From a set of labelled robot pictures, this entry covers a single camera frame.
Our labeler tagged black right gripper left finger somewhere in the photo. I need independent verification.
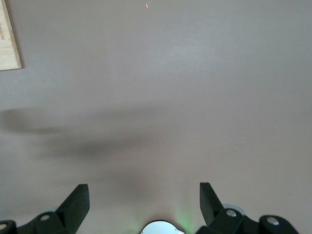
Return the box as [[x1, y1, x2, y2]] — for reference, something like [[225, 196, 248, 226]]
[[0, 184, 90, 234]]

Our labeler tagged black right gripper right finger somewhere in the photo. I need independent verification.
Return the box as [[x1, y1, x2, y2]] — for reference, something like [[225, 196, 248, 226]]
[[196, 182, 299, 234]]

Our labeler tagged bamboo cutting board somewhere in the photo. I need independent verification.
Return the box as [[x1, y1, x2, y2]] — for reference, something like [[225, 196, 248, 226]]
[[0, 0, 22, 72]]

